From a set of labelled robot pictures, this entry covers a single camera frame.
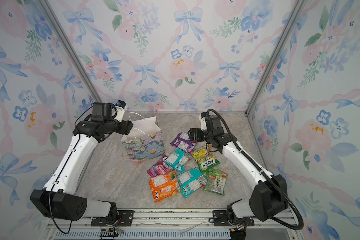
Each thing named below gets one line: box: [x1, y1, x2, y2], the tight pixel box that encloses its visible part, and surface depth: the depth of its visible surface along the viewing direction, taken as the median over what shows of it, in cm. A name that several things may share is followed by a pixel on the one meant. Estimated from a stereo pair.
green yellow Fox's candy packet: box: [191, 146, 221, 173], surface depth 94 cm
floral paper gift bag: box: [121, 116, 165, 162], surface depth 81 cm
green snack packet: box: [202, 169, 228, 196], surface depth 87 cm
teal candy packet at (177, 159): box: [163, 148, 193, 173], surface depth 92 cm
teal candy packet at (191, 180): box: [177, 169, 209, 199], surface depth 85 cm
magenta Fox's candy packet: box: [146, 155, 175, 178], surface depth 90 cm
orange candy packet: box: [149, 170, 181, 203], surface depth 83 cm
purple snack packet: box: [170, 131, 195, 153], surface depth 101 cm
